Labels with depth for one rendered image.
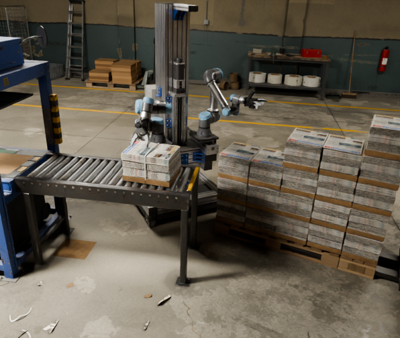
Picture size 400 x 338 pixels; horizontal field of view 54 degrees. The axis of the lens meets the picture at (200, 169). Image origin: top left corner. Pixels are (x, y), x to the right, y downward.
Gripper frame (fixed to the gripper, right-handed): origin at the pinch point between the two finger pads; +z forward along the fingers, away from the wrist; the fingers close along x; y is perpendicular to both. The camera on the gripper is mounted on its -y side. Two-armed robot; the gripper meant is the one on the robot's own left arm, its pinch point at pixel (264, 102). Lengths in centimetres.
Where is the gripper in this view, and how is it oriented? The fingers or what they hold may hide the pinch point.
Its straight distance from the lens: 363.8
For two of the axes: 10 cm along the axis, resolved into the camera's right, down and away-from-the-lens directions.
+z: 7.9, 2.8, -5.4
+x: -6.1, 4.3, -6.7
